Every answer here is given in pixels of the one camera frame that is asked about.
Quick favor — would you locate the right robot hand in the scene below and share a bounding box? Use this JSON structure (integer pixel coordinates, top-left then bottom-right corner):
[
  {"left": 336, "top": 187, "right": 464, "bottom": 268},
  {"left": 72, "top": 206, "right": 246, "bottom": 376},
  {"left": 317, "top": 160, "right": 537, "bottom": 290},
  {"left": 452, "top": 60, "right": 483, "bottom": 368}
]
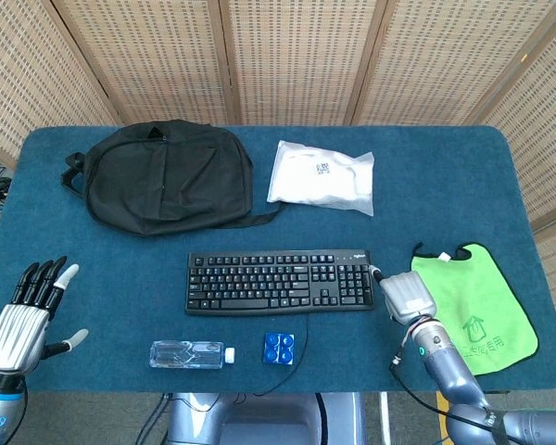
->
[{"left": 368, "top": 264, "right": 437, "bottom": 324}]

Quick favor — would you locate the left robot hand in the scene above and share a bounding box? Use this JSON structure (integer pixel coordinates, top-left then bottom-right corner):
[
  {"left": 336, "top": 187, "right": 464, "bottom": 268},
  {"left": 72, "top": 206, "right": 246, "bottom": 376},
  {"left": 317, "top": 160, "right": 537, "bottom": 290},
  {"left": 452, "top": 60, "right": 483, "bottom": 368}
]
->
[{"left": 0, "top": 255, "right": 90, "bottom": 375}]

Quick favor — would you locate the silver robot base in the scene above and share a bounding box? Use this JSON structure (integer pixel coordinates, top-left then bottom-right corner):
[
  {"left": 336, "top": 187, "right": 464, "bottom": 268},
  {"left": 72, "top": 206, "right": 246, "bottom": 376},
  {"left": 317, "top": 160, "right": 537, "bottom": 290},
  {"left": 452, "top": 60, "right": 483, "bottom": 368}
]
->
[{"left": 165, "top": 391, "right": 368, "bottom": 445}]

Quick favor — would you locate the black computer keyboard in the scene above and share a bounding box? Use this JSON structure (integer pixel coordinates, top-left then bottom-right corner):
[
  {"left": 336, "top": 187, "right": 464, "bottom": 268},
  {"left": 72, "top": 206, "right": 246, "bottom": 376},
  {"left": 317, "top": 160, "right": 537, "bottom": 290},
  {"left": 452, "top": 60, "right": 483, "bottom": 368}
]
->
[{"left": 184, "top": 249, "right": 377, "bottom": 318}]

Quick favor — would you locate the green microfiber cloth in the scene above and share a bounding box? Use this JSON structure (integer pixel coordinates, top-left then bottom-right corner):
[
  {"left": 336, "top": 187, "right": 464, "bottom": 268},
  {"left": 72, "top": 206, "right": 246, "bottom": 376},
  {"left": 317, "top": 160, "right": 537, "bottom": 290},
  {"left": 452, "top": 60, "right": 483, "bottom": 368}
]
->
[{"left": 410, "top": 241, "right": 540, "bottom": 377}]

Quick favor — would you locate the blue four-cup pack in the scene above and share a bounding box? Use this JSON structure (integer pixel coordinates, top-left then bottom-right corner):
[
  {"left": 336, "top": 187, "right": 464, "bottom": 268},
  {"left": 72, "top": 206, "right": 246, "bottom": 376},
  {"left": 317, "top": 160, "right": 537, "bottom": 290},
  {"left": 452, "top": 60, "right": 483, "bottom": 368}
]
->
[{"left": 261, "top": 331, "right": 296, "bottom": 366}]

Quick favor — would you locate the white plastic package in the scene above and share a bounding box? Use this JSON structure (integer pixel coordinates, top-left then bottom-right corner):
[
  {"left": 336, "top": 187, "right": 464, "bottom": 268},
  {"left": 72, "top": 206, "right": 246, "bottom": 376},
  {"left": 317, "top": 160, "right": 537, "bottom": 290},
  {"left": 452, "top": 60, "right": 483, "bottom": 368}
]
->
[{"left": 266, "top": 139, "right": 376, "bottom": 218}]

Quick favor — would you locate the blue table mat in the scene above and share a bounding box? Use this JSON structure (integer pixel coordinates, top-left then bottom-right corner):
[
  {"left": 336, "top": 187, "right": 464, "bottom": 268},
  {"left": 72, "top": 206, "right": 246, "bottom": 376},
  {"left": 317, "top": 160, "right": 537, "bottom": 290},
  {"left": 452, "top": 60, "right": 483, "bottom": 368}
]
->
[{"left": 0, "top": 123, "right": 556, "bottom": 394}]

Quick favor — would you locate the clear plastic water bottle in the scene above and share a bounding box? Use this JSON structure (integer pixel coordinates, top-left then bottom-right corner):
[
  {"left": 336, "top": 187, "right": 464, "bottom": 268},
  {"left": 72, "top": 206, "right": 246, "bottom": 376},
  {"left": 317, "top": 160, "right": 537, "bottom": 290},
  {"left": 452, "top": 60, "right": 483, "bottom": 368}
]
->
[{"left": 148, "top": 339, "right": 237, "bottom": 371}]

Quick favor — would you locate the black backpack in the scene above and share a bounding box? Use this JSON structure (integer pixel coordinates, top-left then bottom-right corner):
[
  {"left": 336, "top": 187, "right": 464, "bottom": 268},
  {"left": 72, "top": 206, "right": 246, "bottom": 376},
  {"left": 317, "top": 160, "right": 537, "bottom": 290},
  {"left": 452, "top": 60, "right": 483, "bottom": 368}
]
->
[{"left": 60, "top": 119, "right": 282, "bottom": 238}]

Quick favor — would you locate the woven folding screen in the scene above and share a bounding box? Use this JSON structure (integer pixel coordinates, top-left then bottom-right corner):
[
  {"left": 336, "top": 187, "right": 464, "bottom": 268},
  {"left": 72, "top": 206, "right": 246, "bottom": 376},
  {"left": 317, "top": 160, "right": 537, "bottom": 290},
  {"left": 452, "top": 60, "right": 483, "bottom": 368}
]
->
[{"left": 0, "top": 0, "right": 556, "bottom": 335}]

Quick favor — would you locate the thin black cable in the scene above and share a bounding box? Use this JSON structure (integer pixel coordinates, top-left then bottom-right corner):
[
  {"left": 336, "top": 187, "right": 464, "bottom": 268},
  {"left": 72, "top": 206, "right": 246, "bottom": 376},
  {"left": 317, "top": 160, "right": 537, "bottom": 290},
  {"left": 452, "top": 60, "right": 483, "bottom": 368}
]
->
[{"left": 253, "top": 312, "right": 310, "bottom": 398}]

